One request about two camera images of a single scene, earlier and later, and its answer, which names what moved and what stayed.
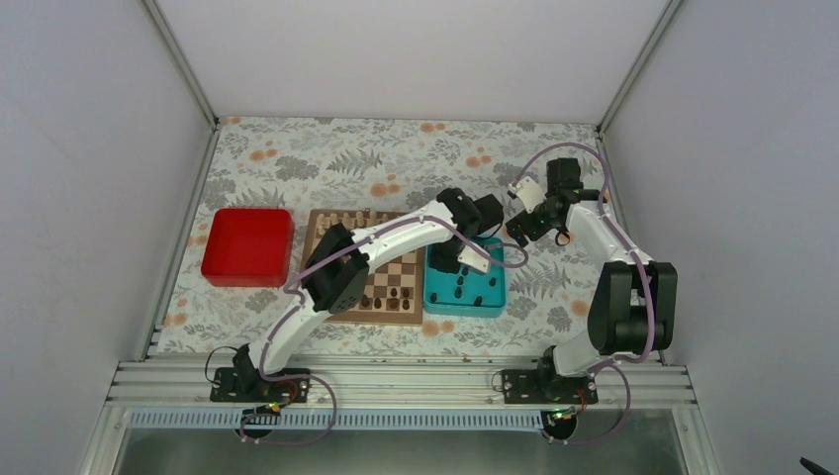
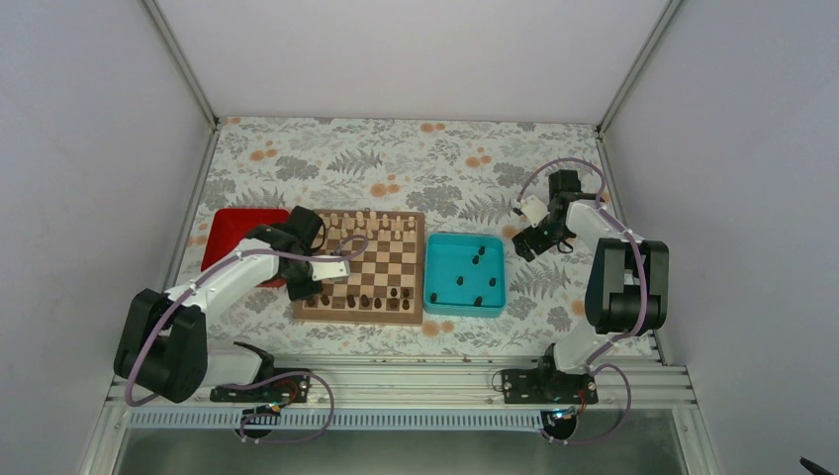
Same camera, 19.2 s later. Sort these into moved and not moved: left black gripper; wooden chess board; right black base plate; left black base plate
Moved: left black gripper
Not moved: wooden chess board; left black base plate; right black base plate
